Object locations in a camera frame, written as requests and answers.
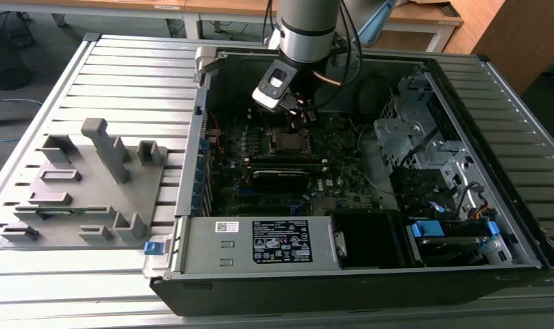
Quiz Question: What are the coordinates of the multicolour power cable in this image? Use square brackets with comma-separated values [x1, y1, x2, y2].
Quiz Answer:
[466, 200, 494, 222]

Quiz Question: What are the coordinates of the wooden cabinet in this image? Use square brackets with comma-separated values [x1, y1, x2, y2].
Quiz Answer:
[444, 0, 554, 99]

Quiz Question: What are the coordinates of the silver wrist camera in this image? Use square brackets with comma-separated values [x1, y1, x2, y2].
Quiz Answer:
[251, 60, 306, 113]

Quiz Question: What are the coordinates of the metal drive cage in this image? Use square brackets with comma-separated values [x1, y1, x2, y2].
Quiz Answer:
[373, 73, 519, 267]

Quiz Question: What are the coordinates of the silver power supply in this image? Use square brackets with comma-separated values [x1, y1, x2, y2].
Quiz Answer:
[179, 215, 341, 274]

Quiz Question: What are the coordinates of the grey parts rack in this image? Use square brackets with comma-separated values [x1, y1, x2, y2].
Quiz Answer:
[0, 117, 170, 248]

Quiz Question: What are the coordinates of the silver CPU green edge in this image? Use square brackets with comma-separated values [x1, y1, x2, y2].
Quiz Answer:
[277, 132, 306, 151]

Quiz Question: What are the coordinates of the blue disk carrier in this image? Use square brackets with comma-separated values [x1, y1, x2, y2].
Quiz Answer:
[408, 220, 503, 267]

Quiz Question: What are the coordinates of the black PC case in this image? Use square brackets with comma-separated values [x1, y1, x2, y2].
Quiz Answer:
[142, 46, 554, 318]

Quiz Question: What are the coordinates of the wooden desk white frame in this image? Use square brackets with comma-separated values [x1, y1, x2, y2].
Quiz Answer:
[185, 0, 465, 53]
[0, 0, 190, 28]

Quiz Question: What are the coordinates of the black plastic air duct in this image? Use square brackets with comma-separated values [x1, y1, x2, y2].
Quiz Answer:
[330, 209, 410, 271]

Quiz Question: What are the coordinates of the blue floor cable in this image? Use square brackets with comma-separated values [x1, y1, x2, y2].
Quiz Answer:
[0, 97, 44, 143]

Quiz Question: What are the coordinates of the black waste bin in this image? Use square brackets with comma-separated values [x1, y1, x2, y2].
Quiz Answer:
[0, 64, 35, 92]

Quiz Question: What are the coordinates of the green motherboard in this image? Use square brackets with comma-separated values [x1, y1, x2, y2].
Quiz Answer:
[202, 112, 400, 219]

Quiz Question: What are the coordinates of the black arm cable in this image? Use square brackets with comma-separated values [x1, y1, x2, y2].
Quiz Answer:
[334, 0, 366, 88]

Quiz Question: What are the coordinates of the thin red wire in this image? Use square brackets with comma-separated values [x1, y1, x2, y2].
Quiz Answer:
[209, 129, 227, 154]

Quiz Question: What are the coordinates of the green RAM stick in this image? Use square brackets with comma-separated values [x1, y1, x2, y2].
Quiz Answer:
[35, 206, 90, 217]

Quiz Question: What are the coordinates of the black graphics card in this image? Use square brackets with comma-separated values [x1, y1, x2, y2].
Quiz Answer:
[251, 169, 309, 193]

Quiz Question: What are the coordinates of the grey chipset heat sink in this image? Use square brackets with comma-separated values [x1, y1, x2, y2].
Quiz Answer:
[313, 197, 338, 216]

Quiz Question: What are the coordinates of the black case cable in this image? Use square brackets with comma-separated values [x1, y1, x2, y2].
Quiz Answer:
[356, 73, 397, 121]

